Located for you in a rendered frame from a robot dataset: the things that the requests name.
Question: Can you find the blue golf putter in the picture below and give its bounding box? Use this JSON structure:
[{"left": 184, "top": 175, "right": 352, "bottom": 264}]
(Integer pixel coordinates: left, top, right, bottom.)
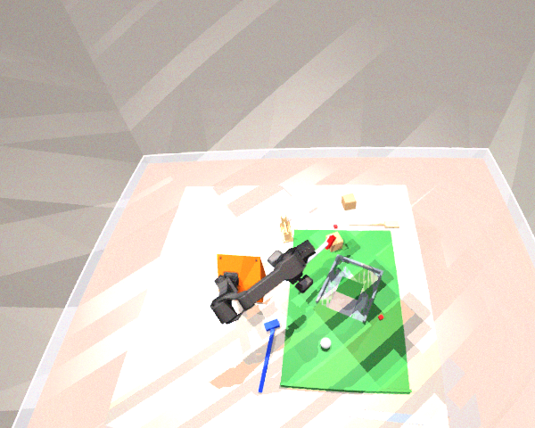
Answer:
[{"left": 259, "top": 319, "right": 280, "bottom": 392}]

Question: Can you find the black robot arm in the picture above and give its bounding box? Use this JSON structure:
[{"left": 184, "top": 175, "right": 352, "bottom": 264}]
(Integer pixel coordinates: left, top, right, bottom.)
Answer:
[{"left": 210, "top": 240, "right": 316, "bottom": 325}]

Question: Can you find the green putting mat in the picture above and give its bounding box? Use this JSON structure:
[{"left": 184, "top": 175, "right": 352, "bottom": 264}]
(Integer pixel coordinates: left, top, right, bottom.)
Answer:
[{"left": 281, "top": 229, "right": 409, "bottom": 390}]

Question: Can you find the white golf ball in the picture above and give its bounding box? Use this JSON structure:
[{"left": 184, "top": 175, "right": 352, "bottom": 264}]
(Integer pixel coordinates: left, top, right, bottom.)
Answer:
[{"left": 320, "top": 338, "right": 331, "bottom": 349}]

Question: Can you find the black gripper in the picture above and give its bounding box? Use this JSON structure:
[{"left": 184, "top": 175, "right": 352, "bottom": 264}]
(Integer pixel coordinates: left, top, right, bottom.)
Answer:
[{"left": 267, "top": 250, "right": 313, "bottom": 293}]

